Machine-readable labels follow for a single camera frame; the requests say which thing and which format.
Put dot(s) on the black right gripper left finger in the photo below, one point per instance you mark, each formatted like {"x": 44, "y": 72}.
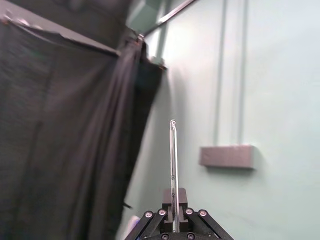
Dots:
{"x": 167, "y": 200}

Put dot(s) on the pale wall conduit strip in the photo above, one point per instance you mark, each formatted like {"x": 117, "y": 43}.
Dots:
{"x": 231, "y": 72}

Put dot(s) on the black cloth curtain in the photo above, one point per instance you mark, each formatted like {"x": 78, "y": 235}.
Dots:
{"x": 67, "y": 130}

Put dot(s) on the clear glass thermometer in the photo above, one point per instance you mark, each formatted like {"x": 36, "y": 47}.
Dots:
{"x": 173, "y": 160}

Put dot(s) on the grey wall-mounted box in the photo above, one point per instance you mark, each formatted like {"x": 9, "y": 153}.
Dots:
{"x": 227, "y": 158}

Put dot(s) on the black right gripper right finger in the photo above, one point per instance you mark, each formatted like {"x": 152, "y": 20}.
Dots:
{"x": 182, "y": 200}

